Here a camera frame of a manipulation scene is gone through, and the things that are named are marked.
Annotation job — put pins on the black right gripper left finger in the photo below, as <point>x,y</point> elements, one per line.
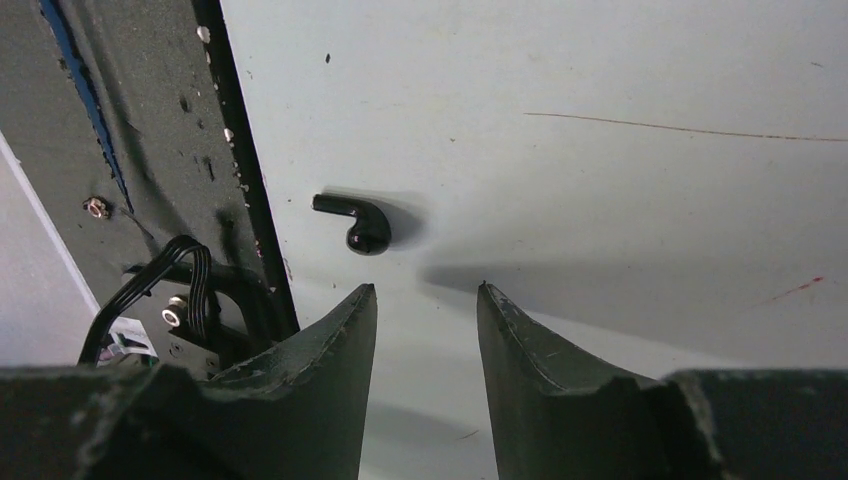
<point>295,411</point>

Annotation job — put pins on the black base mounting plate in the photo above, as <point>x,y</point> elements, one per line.
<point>123,125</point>

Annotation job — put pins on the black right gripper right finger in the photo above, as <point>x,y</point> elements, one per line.
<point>560,412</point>

